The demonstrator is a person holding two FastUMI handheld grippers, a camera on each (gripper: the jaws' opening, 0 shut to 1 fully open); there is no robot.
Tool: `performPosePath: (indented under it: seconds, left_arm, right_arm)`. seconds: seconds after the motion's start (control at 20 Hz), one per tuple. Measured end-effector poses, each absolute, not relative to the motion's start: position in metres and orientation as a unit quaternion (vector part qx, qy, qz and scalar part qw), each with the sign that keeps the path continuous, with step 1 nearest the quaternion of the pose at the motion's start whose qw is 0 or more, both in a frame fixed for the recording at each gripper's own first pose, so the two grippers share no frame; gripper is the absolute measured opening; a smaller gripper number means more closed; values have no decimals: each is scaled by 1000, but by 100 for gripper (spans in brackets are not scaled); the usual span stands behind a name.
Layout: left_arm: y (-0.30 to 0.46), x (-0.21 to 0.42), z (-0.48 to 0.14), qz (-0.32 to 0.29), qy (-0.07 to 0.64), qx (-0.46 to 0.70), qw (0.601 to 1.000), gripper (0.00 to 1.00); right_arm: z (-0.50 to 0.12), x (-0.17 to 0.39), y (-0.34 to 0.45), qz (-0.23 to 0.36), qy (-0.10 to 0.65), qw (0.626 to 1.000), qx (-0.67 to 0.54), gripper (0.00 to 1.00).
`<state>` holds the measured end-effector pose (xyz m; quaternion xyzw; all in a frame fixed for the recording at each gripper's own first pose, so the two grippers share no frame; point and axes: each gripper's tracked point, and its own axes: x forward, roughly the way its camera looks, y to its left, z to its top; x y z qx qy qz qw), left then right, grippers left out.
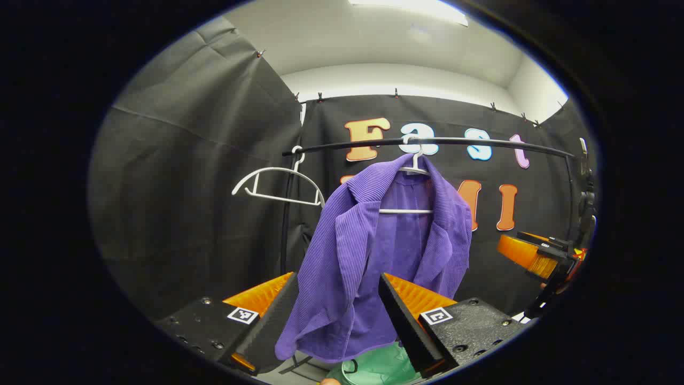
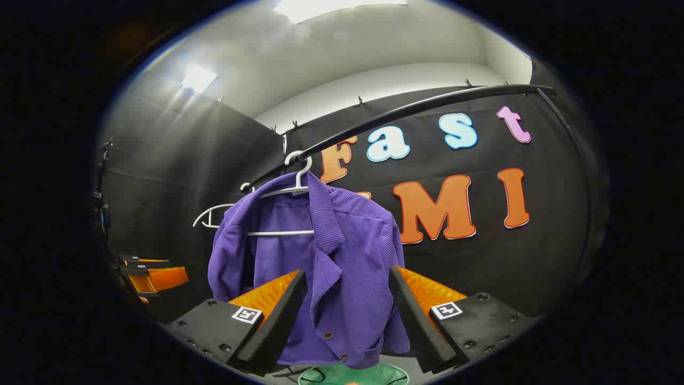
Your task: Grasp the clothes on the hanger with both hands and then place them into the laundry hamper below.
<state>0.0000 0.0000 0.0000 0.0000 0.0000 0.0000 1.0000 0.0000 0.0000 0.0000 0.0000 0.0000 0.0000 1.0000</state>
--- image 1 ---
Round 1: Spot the white hanger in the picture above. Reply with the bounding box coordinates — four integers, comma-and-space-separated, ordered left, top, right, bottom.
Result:
231, 145, 325, 208
378, 134, 434, 215

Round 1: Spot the purple corduroy shirt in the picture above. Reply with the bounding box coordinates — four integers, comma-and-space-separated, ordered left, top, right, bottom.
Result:
274, 154, 473, 364

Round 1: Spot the green laundry hamper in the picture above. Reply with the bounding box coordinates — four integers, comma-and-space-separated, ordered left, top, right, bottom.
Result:
326, 342, 423, 385

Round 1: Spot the black clothes rack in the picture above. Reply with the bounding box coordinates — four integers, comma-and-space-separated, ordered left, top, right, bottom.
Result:
280, 136, 578, 276

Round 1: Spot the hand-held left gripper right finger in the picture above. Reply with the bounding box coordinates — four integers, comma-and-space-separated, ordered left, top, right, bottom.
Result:
378, 272, 527, 380

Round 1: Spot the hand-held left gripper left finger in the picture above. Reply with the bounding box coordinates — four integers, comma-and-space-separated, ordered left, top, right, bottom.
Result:
155, 271, 300, 376

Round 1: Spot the black backdrop cloth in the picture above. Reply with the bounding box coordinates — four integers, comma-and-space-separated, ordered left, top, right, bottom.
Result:
88, 16, 599, 321

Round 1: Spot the ceiling light panel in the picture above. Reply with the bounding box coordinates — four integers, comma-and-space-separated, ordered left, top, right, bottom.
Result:
347, 0, 470, 27

